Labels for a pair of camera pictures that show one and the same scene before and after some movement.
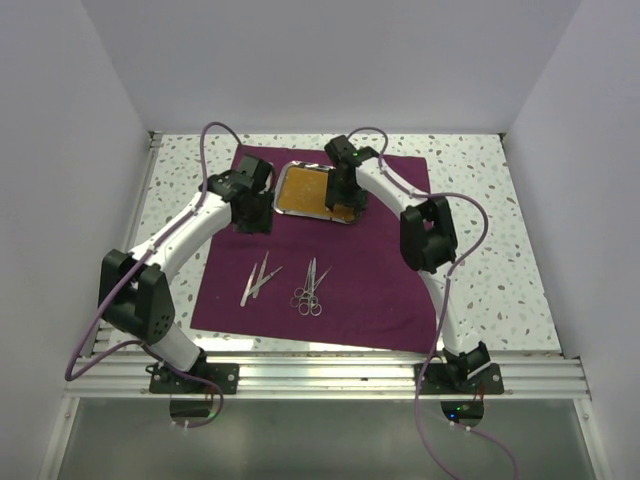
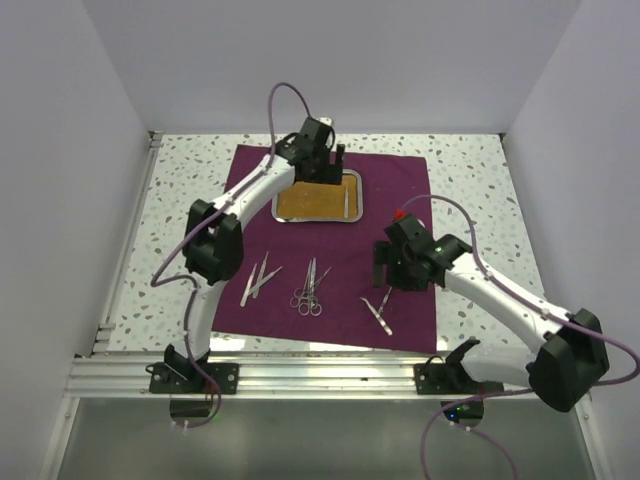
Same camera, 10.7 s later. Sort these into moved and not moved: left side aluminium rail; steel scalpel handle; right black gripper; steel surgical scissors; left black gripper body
Moved: right black gripper; left black gripper body
Not moved: steel surgical scissors; left side aluminium rail; steel scalpel handle
